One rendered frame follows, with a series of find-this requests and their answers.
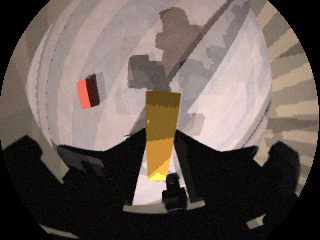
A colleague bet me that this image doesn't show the red rectangular bar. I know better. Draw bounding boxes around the red rectangular bar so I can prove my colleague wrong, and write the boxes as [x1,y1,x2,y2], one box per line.
[76,79,100,109]

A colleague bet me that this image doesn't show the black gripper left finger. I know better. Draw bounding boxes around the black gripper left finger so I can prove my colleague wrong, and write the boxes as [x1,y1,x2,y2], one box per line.
[57,128,147,207]

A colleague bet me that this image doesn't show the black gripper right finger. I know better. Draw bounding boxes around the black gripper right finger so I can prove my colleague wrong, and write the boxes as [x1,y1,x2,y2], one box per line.
[173,128,260,203]

